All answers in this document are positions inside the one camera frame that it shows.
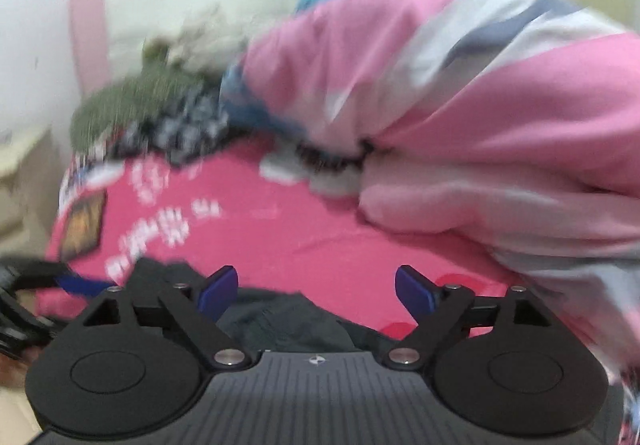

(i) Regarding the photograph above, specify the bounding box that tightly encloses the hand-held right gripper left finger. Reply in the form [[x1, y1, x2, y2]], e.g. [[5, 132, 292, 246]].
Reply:
[[81, 265, 252, 371]]

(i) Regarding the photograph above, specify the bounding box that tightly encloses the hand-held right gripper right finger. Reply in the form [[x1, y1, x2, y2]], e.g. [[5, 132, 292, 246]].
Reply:
[[383, 264, 555, 371]]

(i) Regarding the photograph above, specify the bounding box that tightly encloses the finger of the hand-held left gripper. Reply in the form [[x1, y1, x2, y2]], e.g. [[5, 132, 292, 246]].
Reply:
[[52, 272, 115, 300]]

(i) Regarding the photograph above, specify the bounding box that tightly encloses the dark grey garment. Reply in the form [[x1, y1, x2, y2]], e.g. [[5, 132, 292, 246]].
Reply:
[[124, 256, 396, 355]]

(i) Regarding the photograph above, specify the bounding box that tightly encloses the pink printed bed sheet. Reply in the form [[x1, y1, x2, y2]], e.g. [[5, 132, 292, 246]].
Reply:
[[42, 132, 640, 445]]

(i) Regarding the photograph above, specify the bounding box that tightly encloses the cream bedside table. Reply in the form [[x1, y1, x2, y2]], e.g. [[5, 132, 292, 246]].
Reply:
[[0, 124, 68, 258]]

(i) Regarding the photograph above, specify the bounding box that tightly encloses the black and white plaid garment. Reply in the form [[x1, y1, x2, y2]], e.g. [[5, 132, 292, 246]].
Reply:
[[105, 85, 232, 168]]

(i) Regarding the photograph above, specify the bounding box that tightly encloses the green patterned cloth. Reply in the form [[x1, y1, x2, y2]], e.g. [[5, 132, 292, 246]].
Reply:
[[69, 62, 211, 158]]

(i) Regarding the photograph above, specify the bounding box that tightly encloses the pink white grey quilt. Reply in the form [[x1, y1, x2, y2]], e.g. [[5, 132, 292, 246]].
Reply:
[[220, 0, 640, 376]]

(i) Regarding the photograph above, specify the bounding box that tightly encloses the cream fluffy blanket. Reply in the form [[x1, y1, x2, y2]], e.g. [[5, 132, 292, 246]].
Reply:
[[142, 2, 266, 78]]

